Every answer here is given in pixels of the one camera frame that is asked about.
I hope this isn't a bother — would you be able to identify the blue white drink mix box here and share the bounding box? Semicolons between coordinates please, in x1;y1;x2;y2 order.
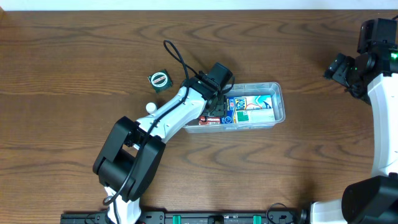
220;95;273;124

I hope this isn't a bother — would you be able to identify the red orange medicine box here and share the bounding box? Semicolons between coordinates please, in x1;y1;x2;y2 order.
198;116;221;125

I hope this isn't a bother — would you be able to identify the white green medicine packet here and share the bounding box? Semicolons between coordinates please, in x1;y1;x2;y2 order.
234;109;275;123

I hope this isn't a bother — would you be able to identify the green square box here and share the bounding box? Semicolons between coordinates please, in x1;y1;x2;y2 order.
147;69;173;93

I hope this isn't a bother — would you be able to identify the black bottle white cap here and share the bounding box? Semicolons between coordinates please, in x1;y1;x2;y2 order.
146;102;157;114

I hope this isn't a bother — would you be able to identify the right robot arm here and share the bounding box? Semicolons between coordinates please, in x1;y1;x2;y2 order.
301;17;397;223

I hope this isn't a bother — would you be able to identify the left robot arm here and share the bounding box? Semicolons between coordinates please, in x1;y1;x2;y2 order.
93;63;234;223

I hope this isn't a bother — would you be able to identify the clear plastic container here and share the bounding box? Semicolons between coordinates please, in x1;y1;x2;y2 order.
184;82;285;133

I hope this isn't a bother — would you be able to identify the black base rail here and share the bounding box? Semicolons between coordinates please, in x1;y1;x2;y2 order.
60;208;310;224

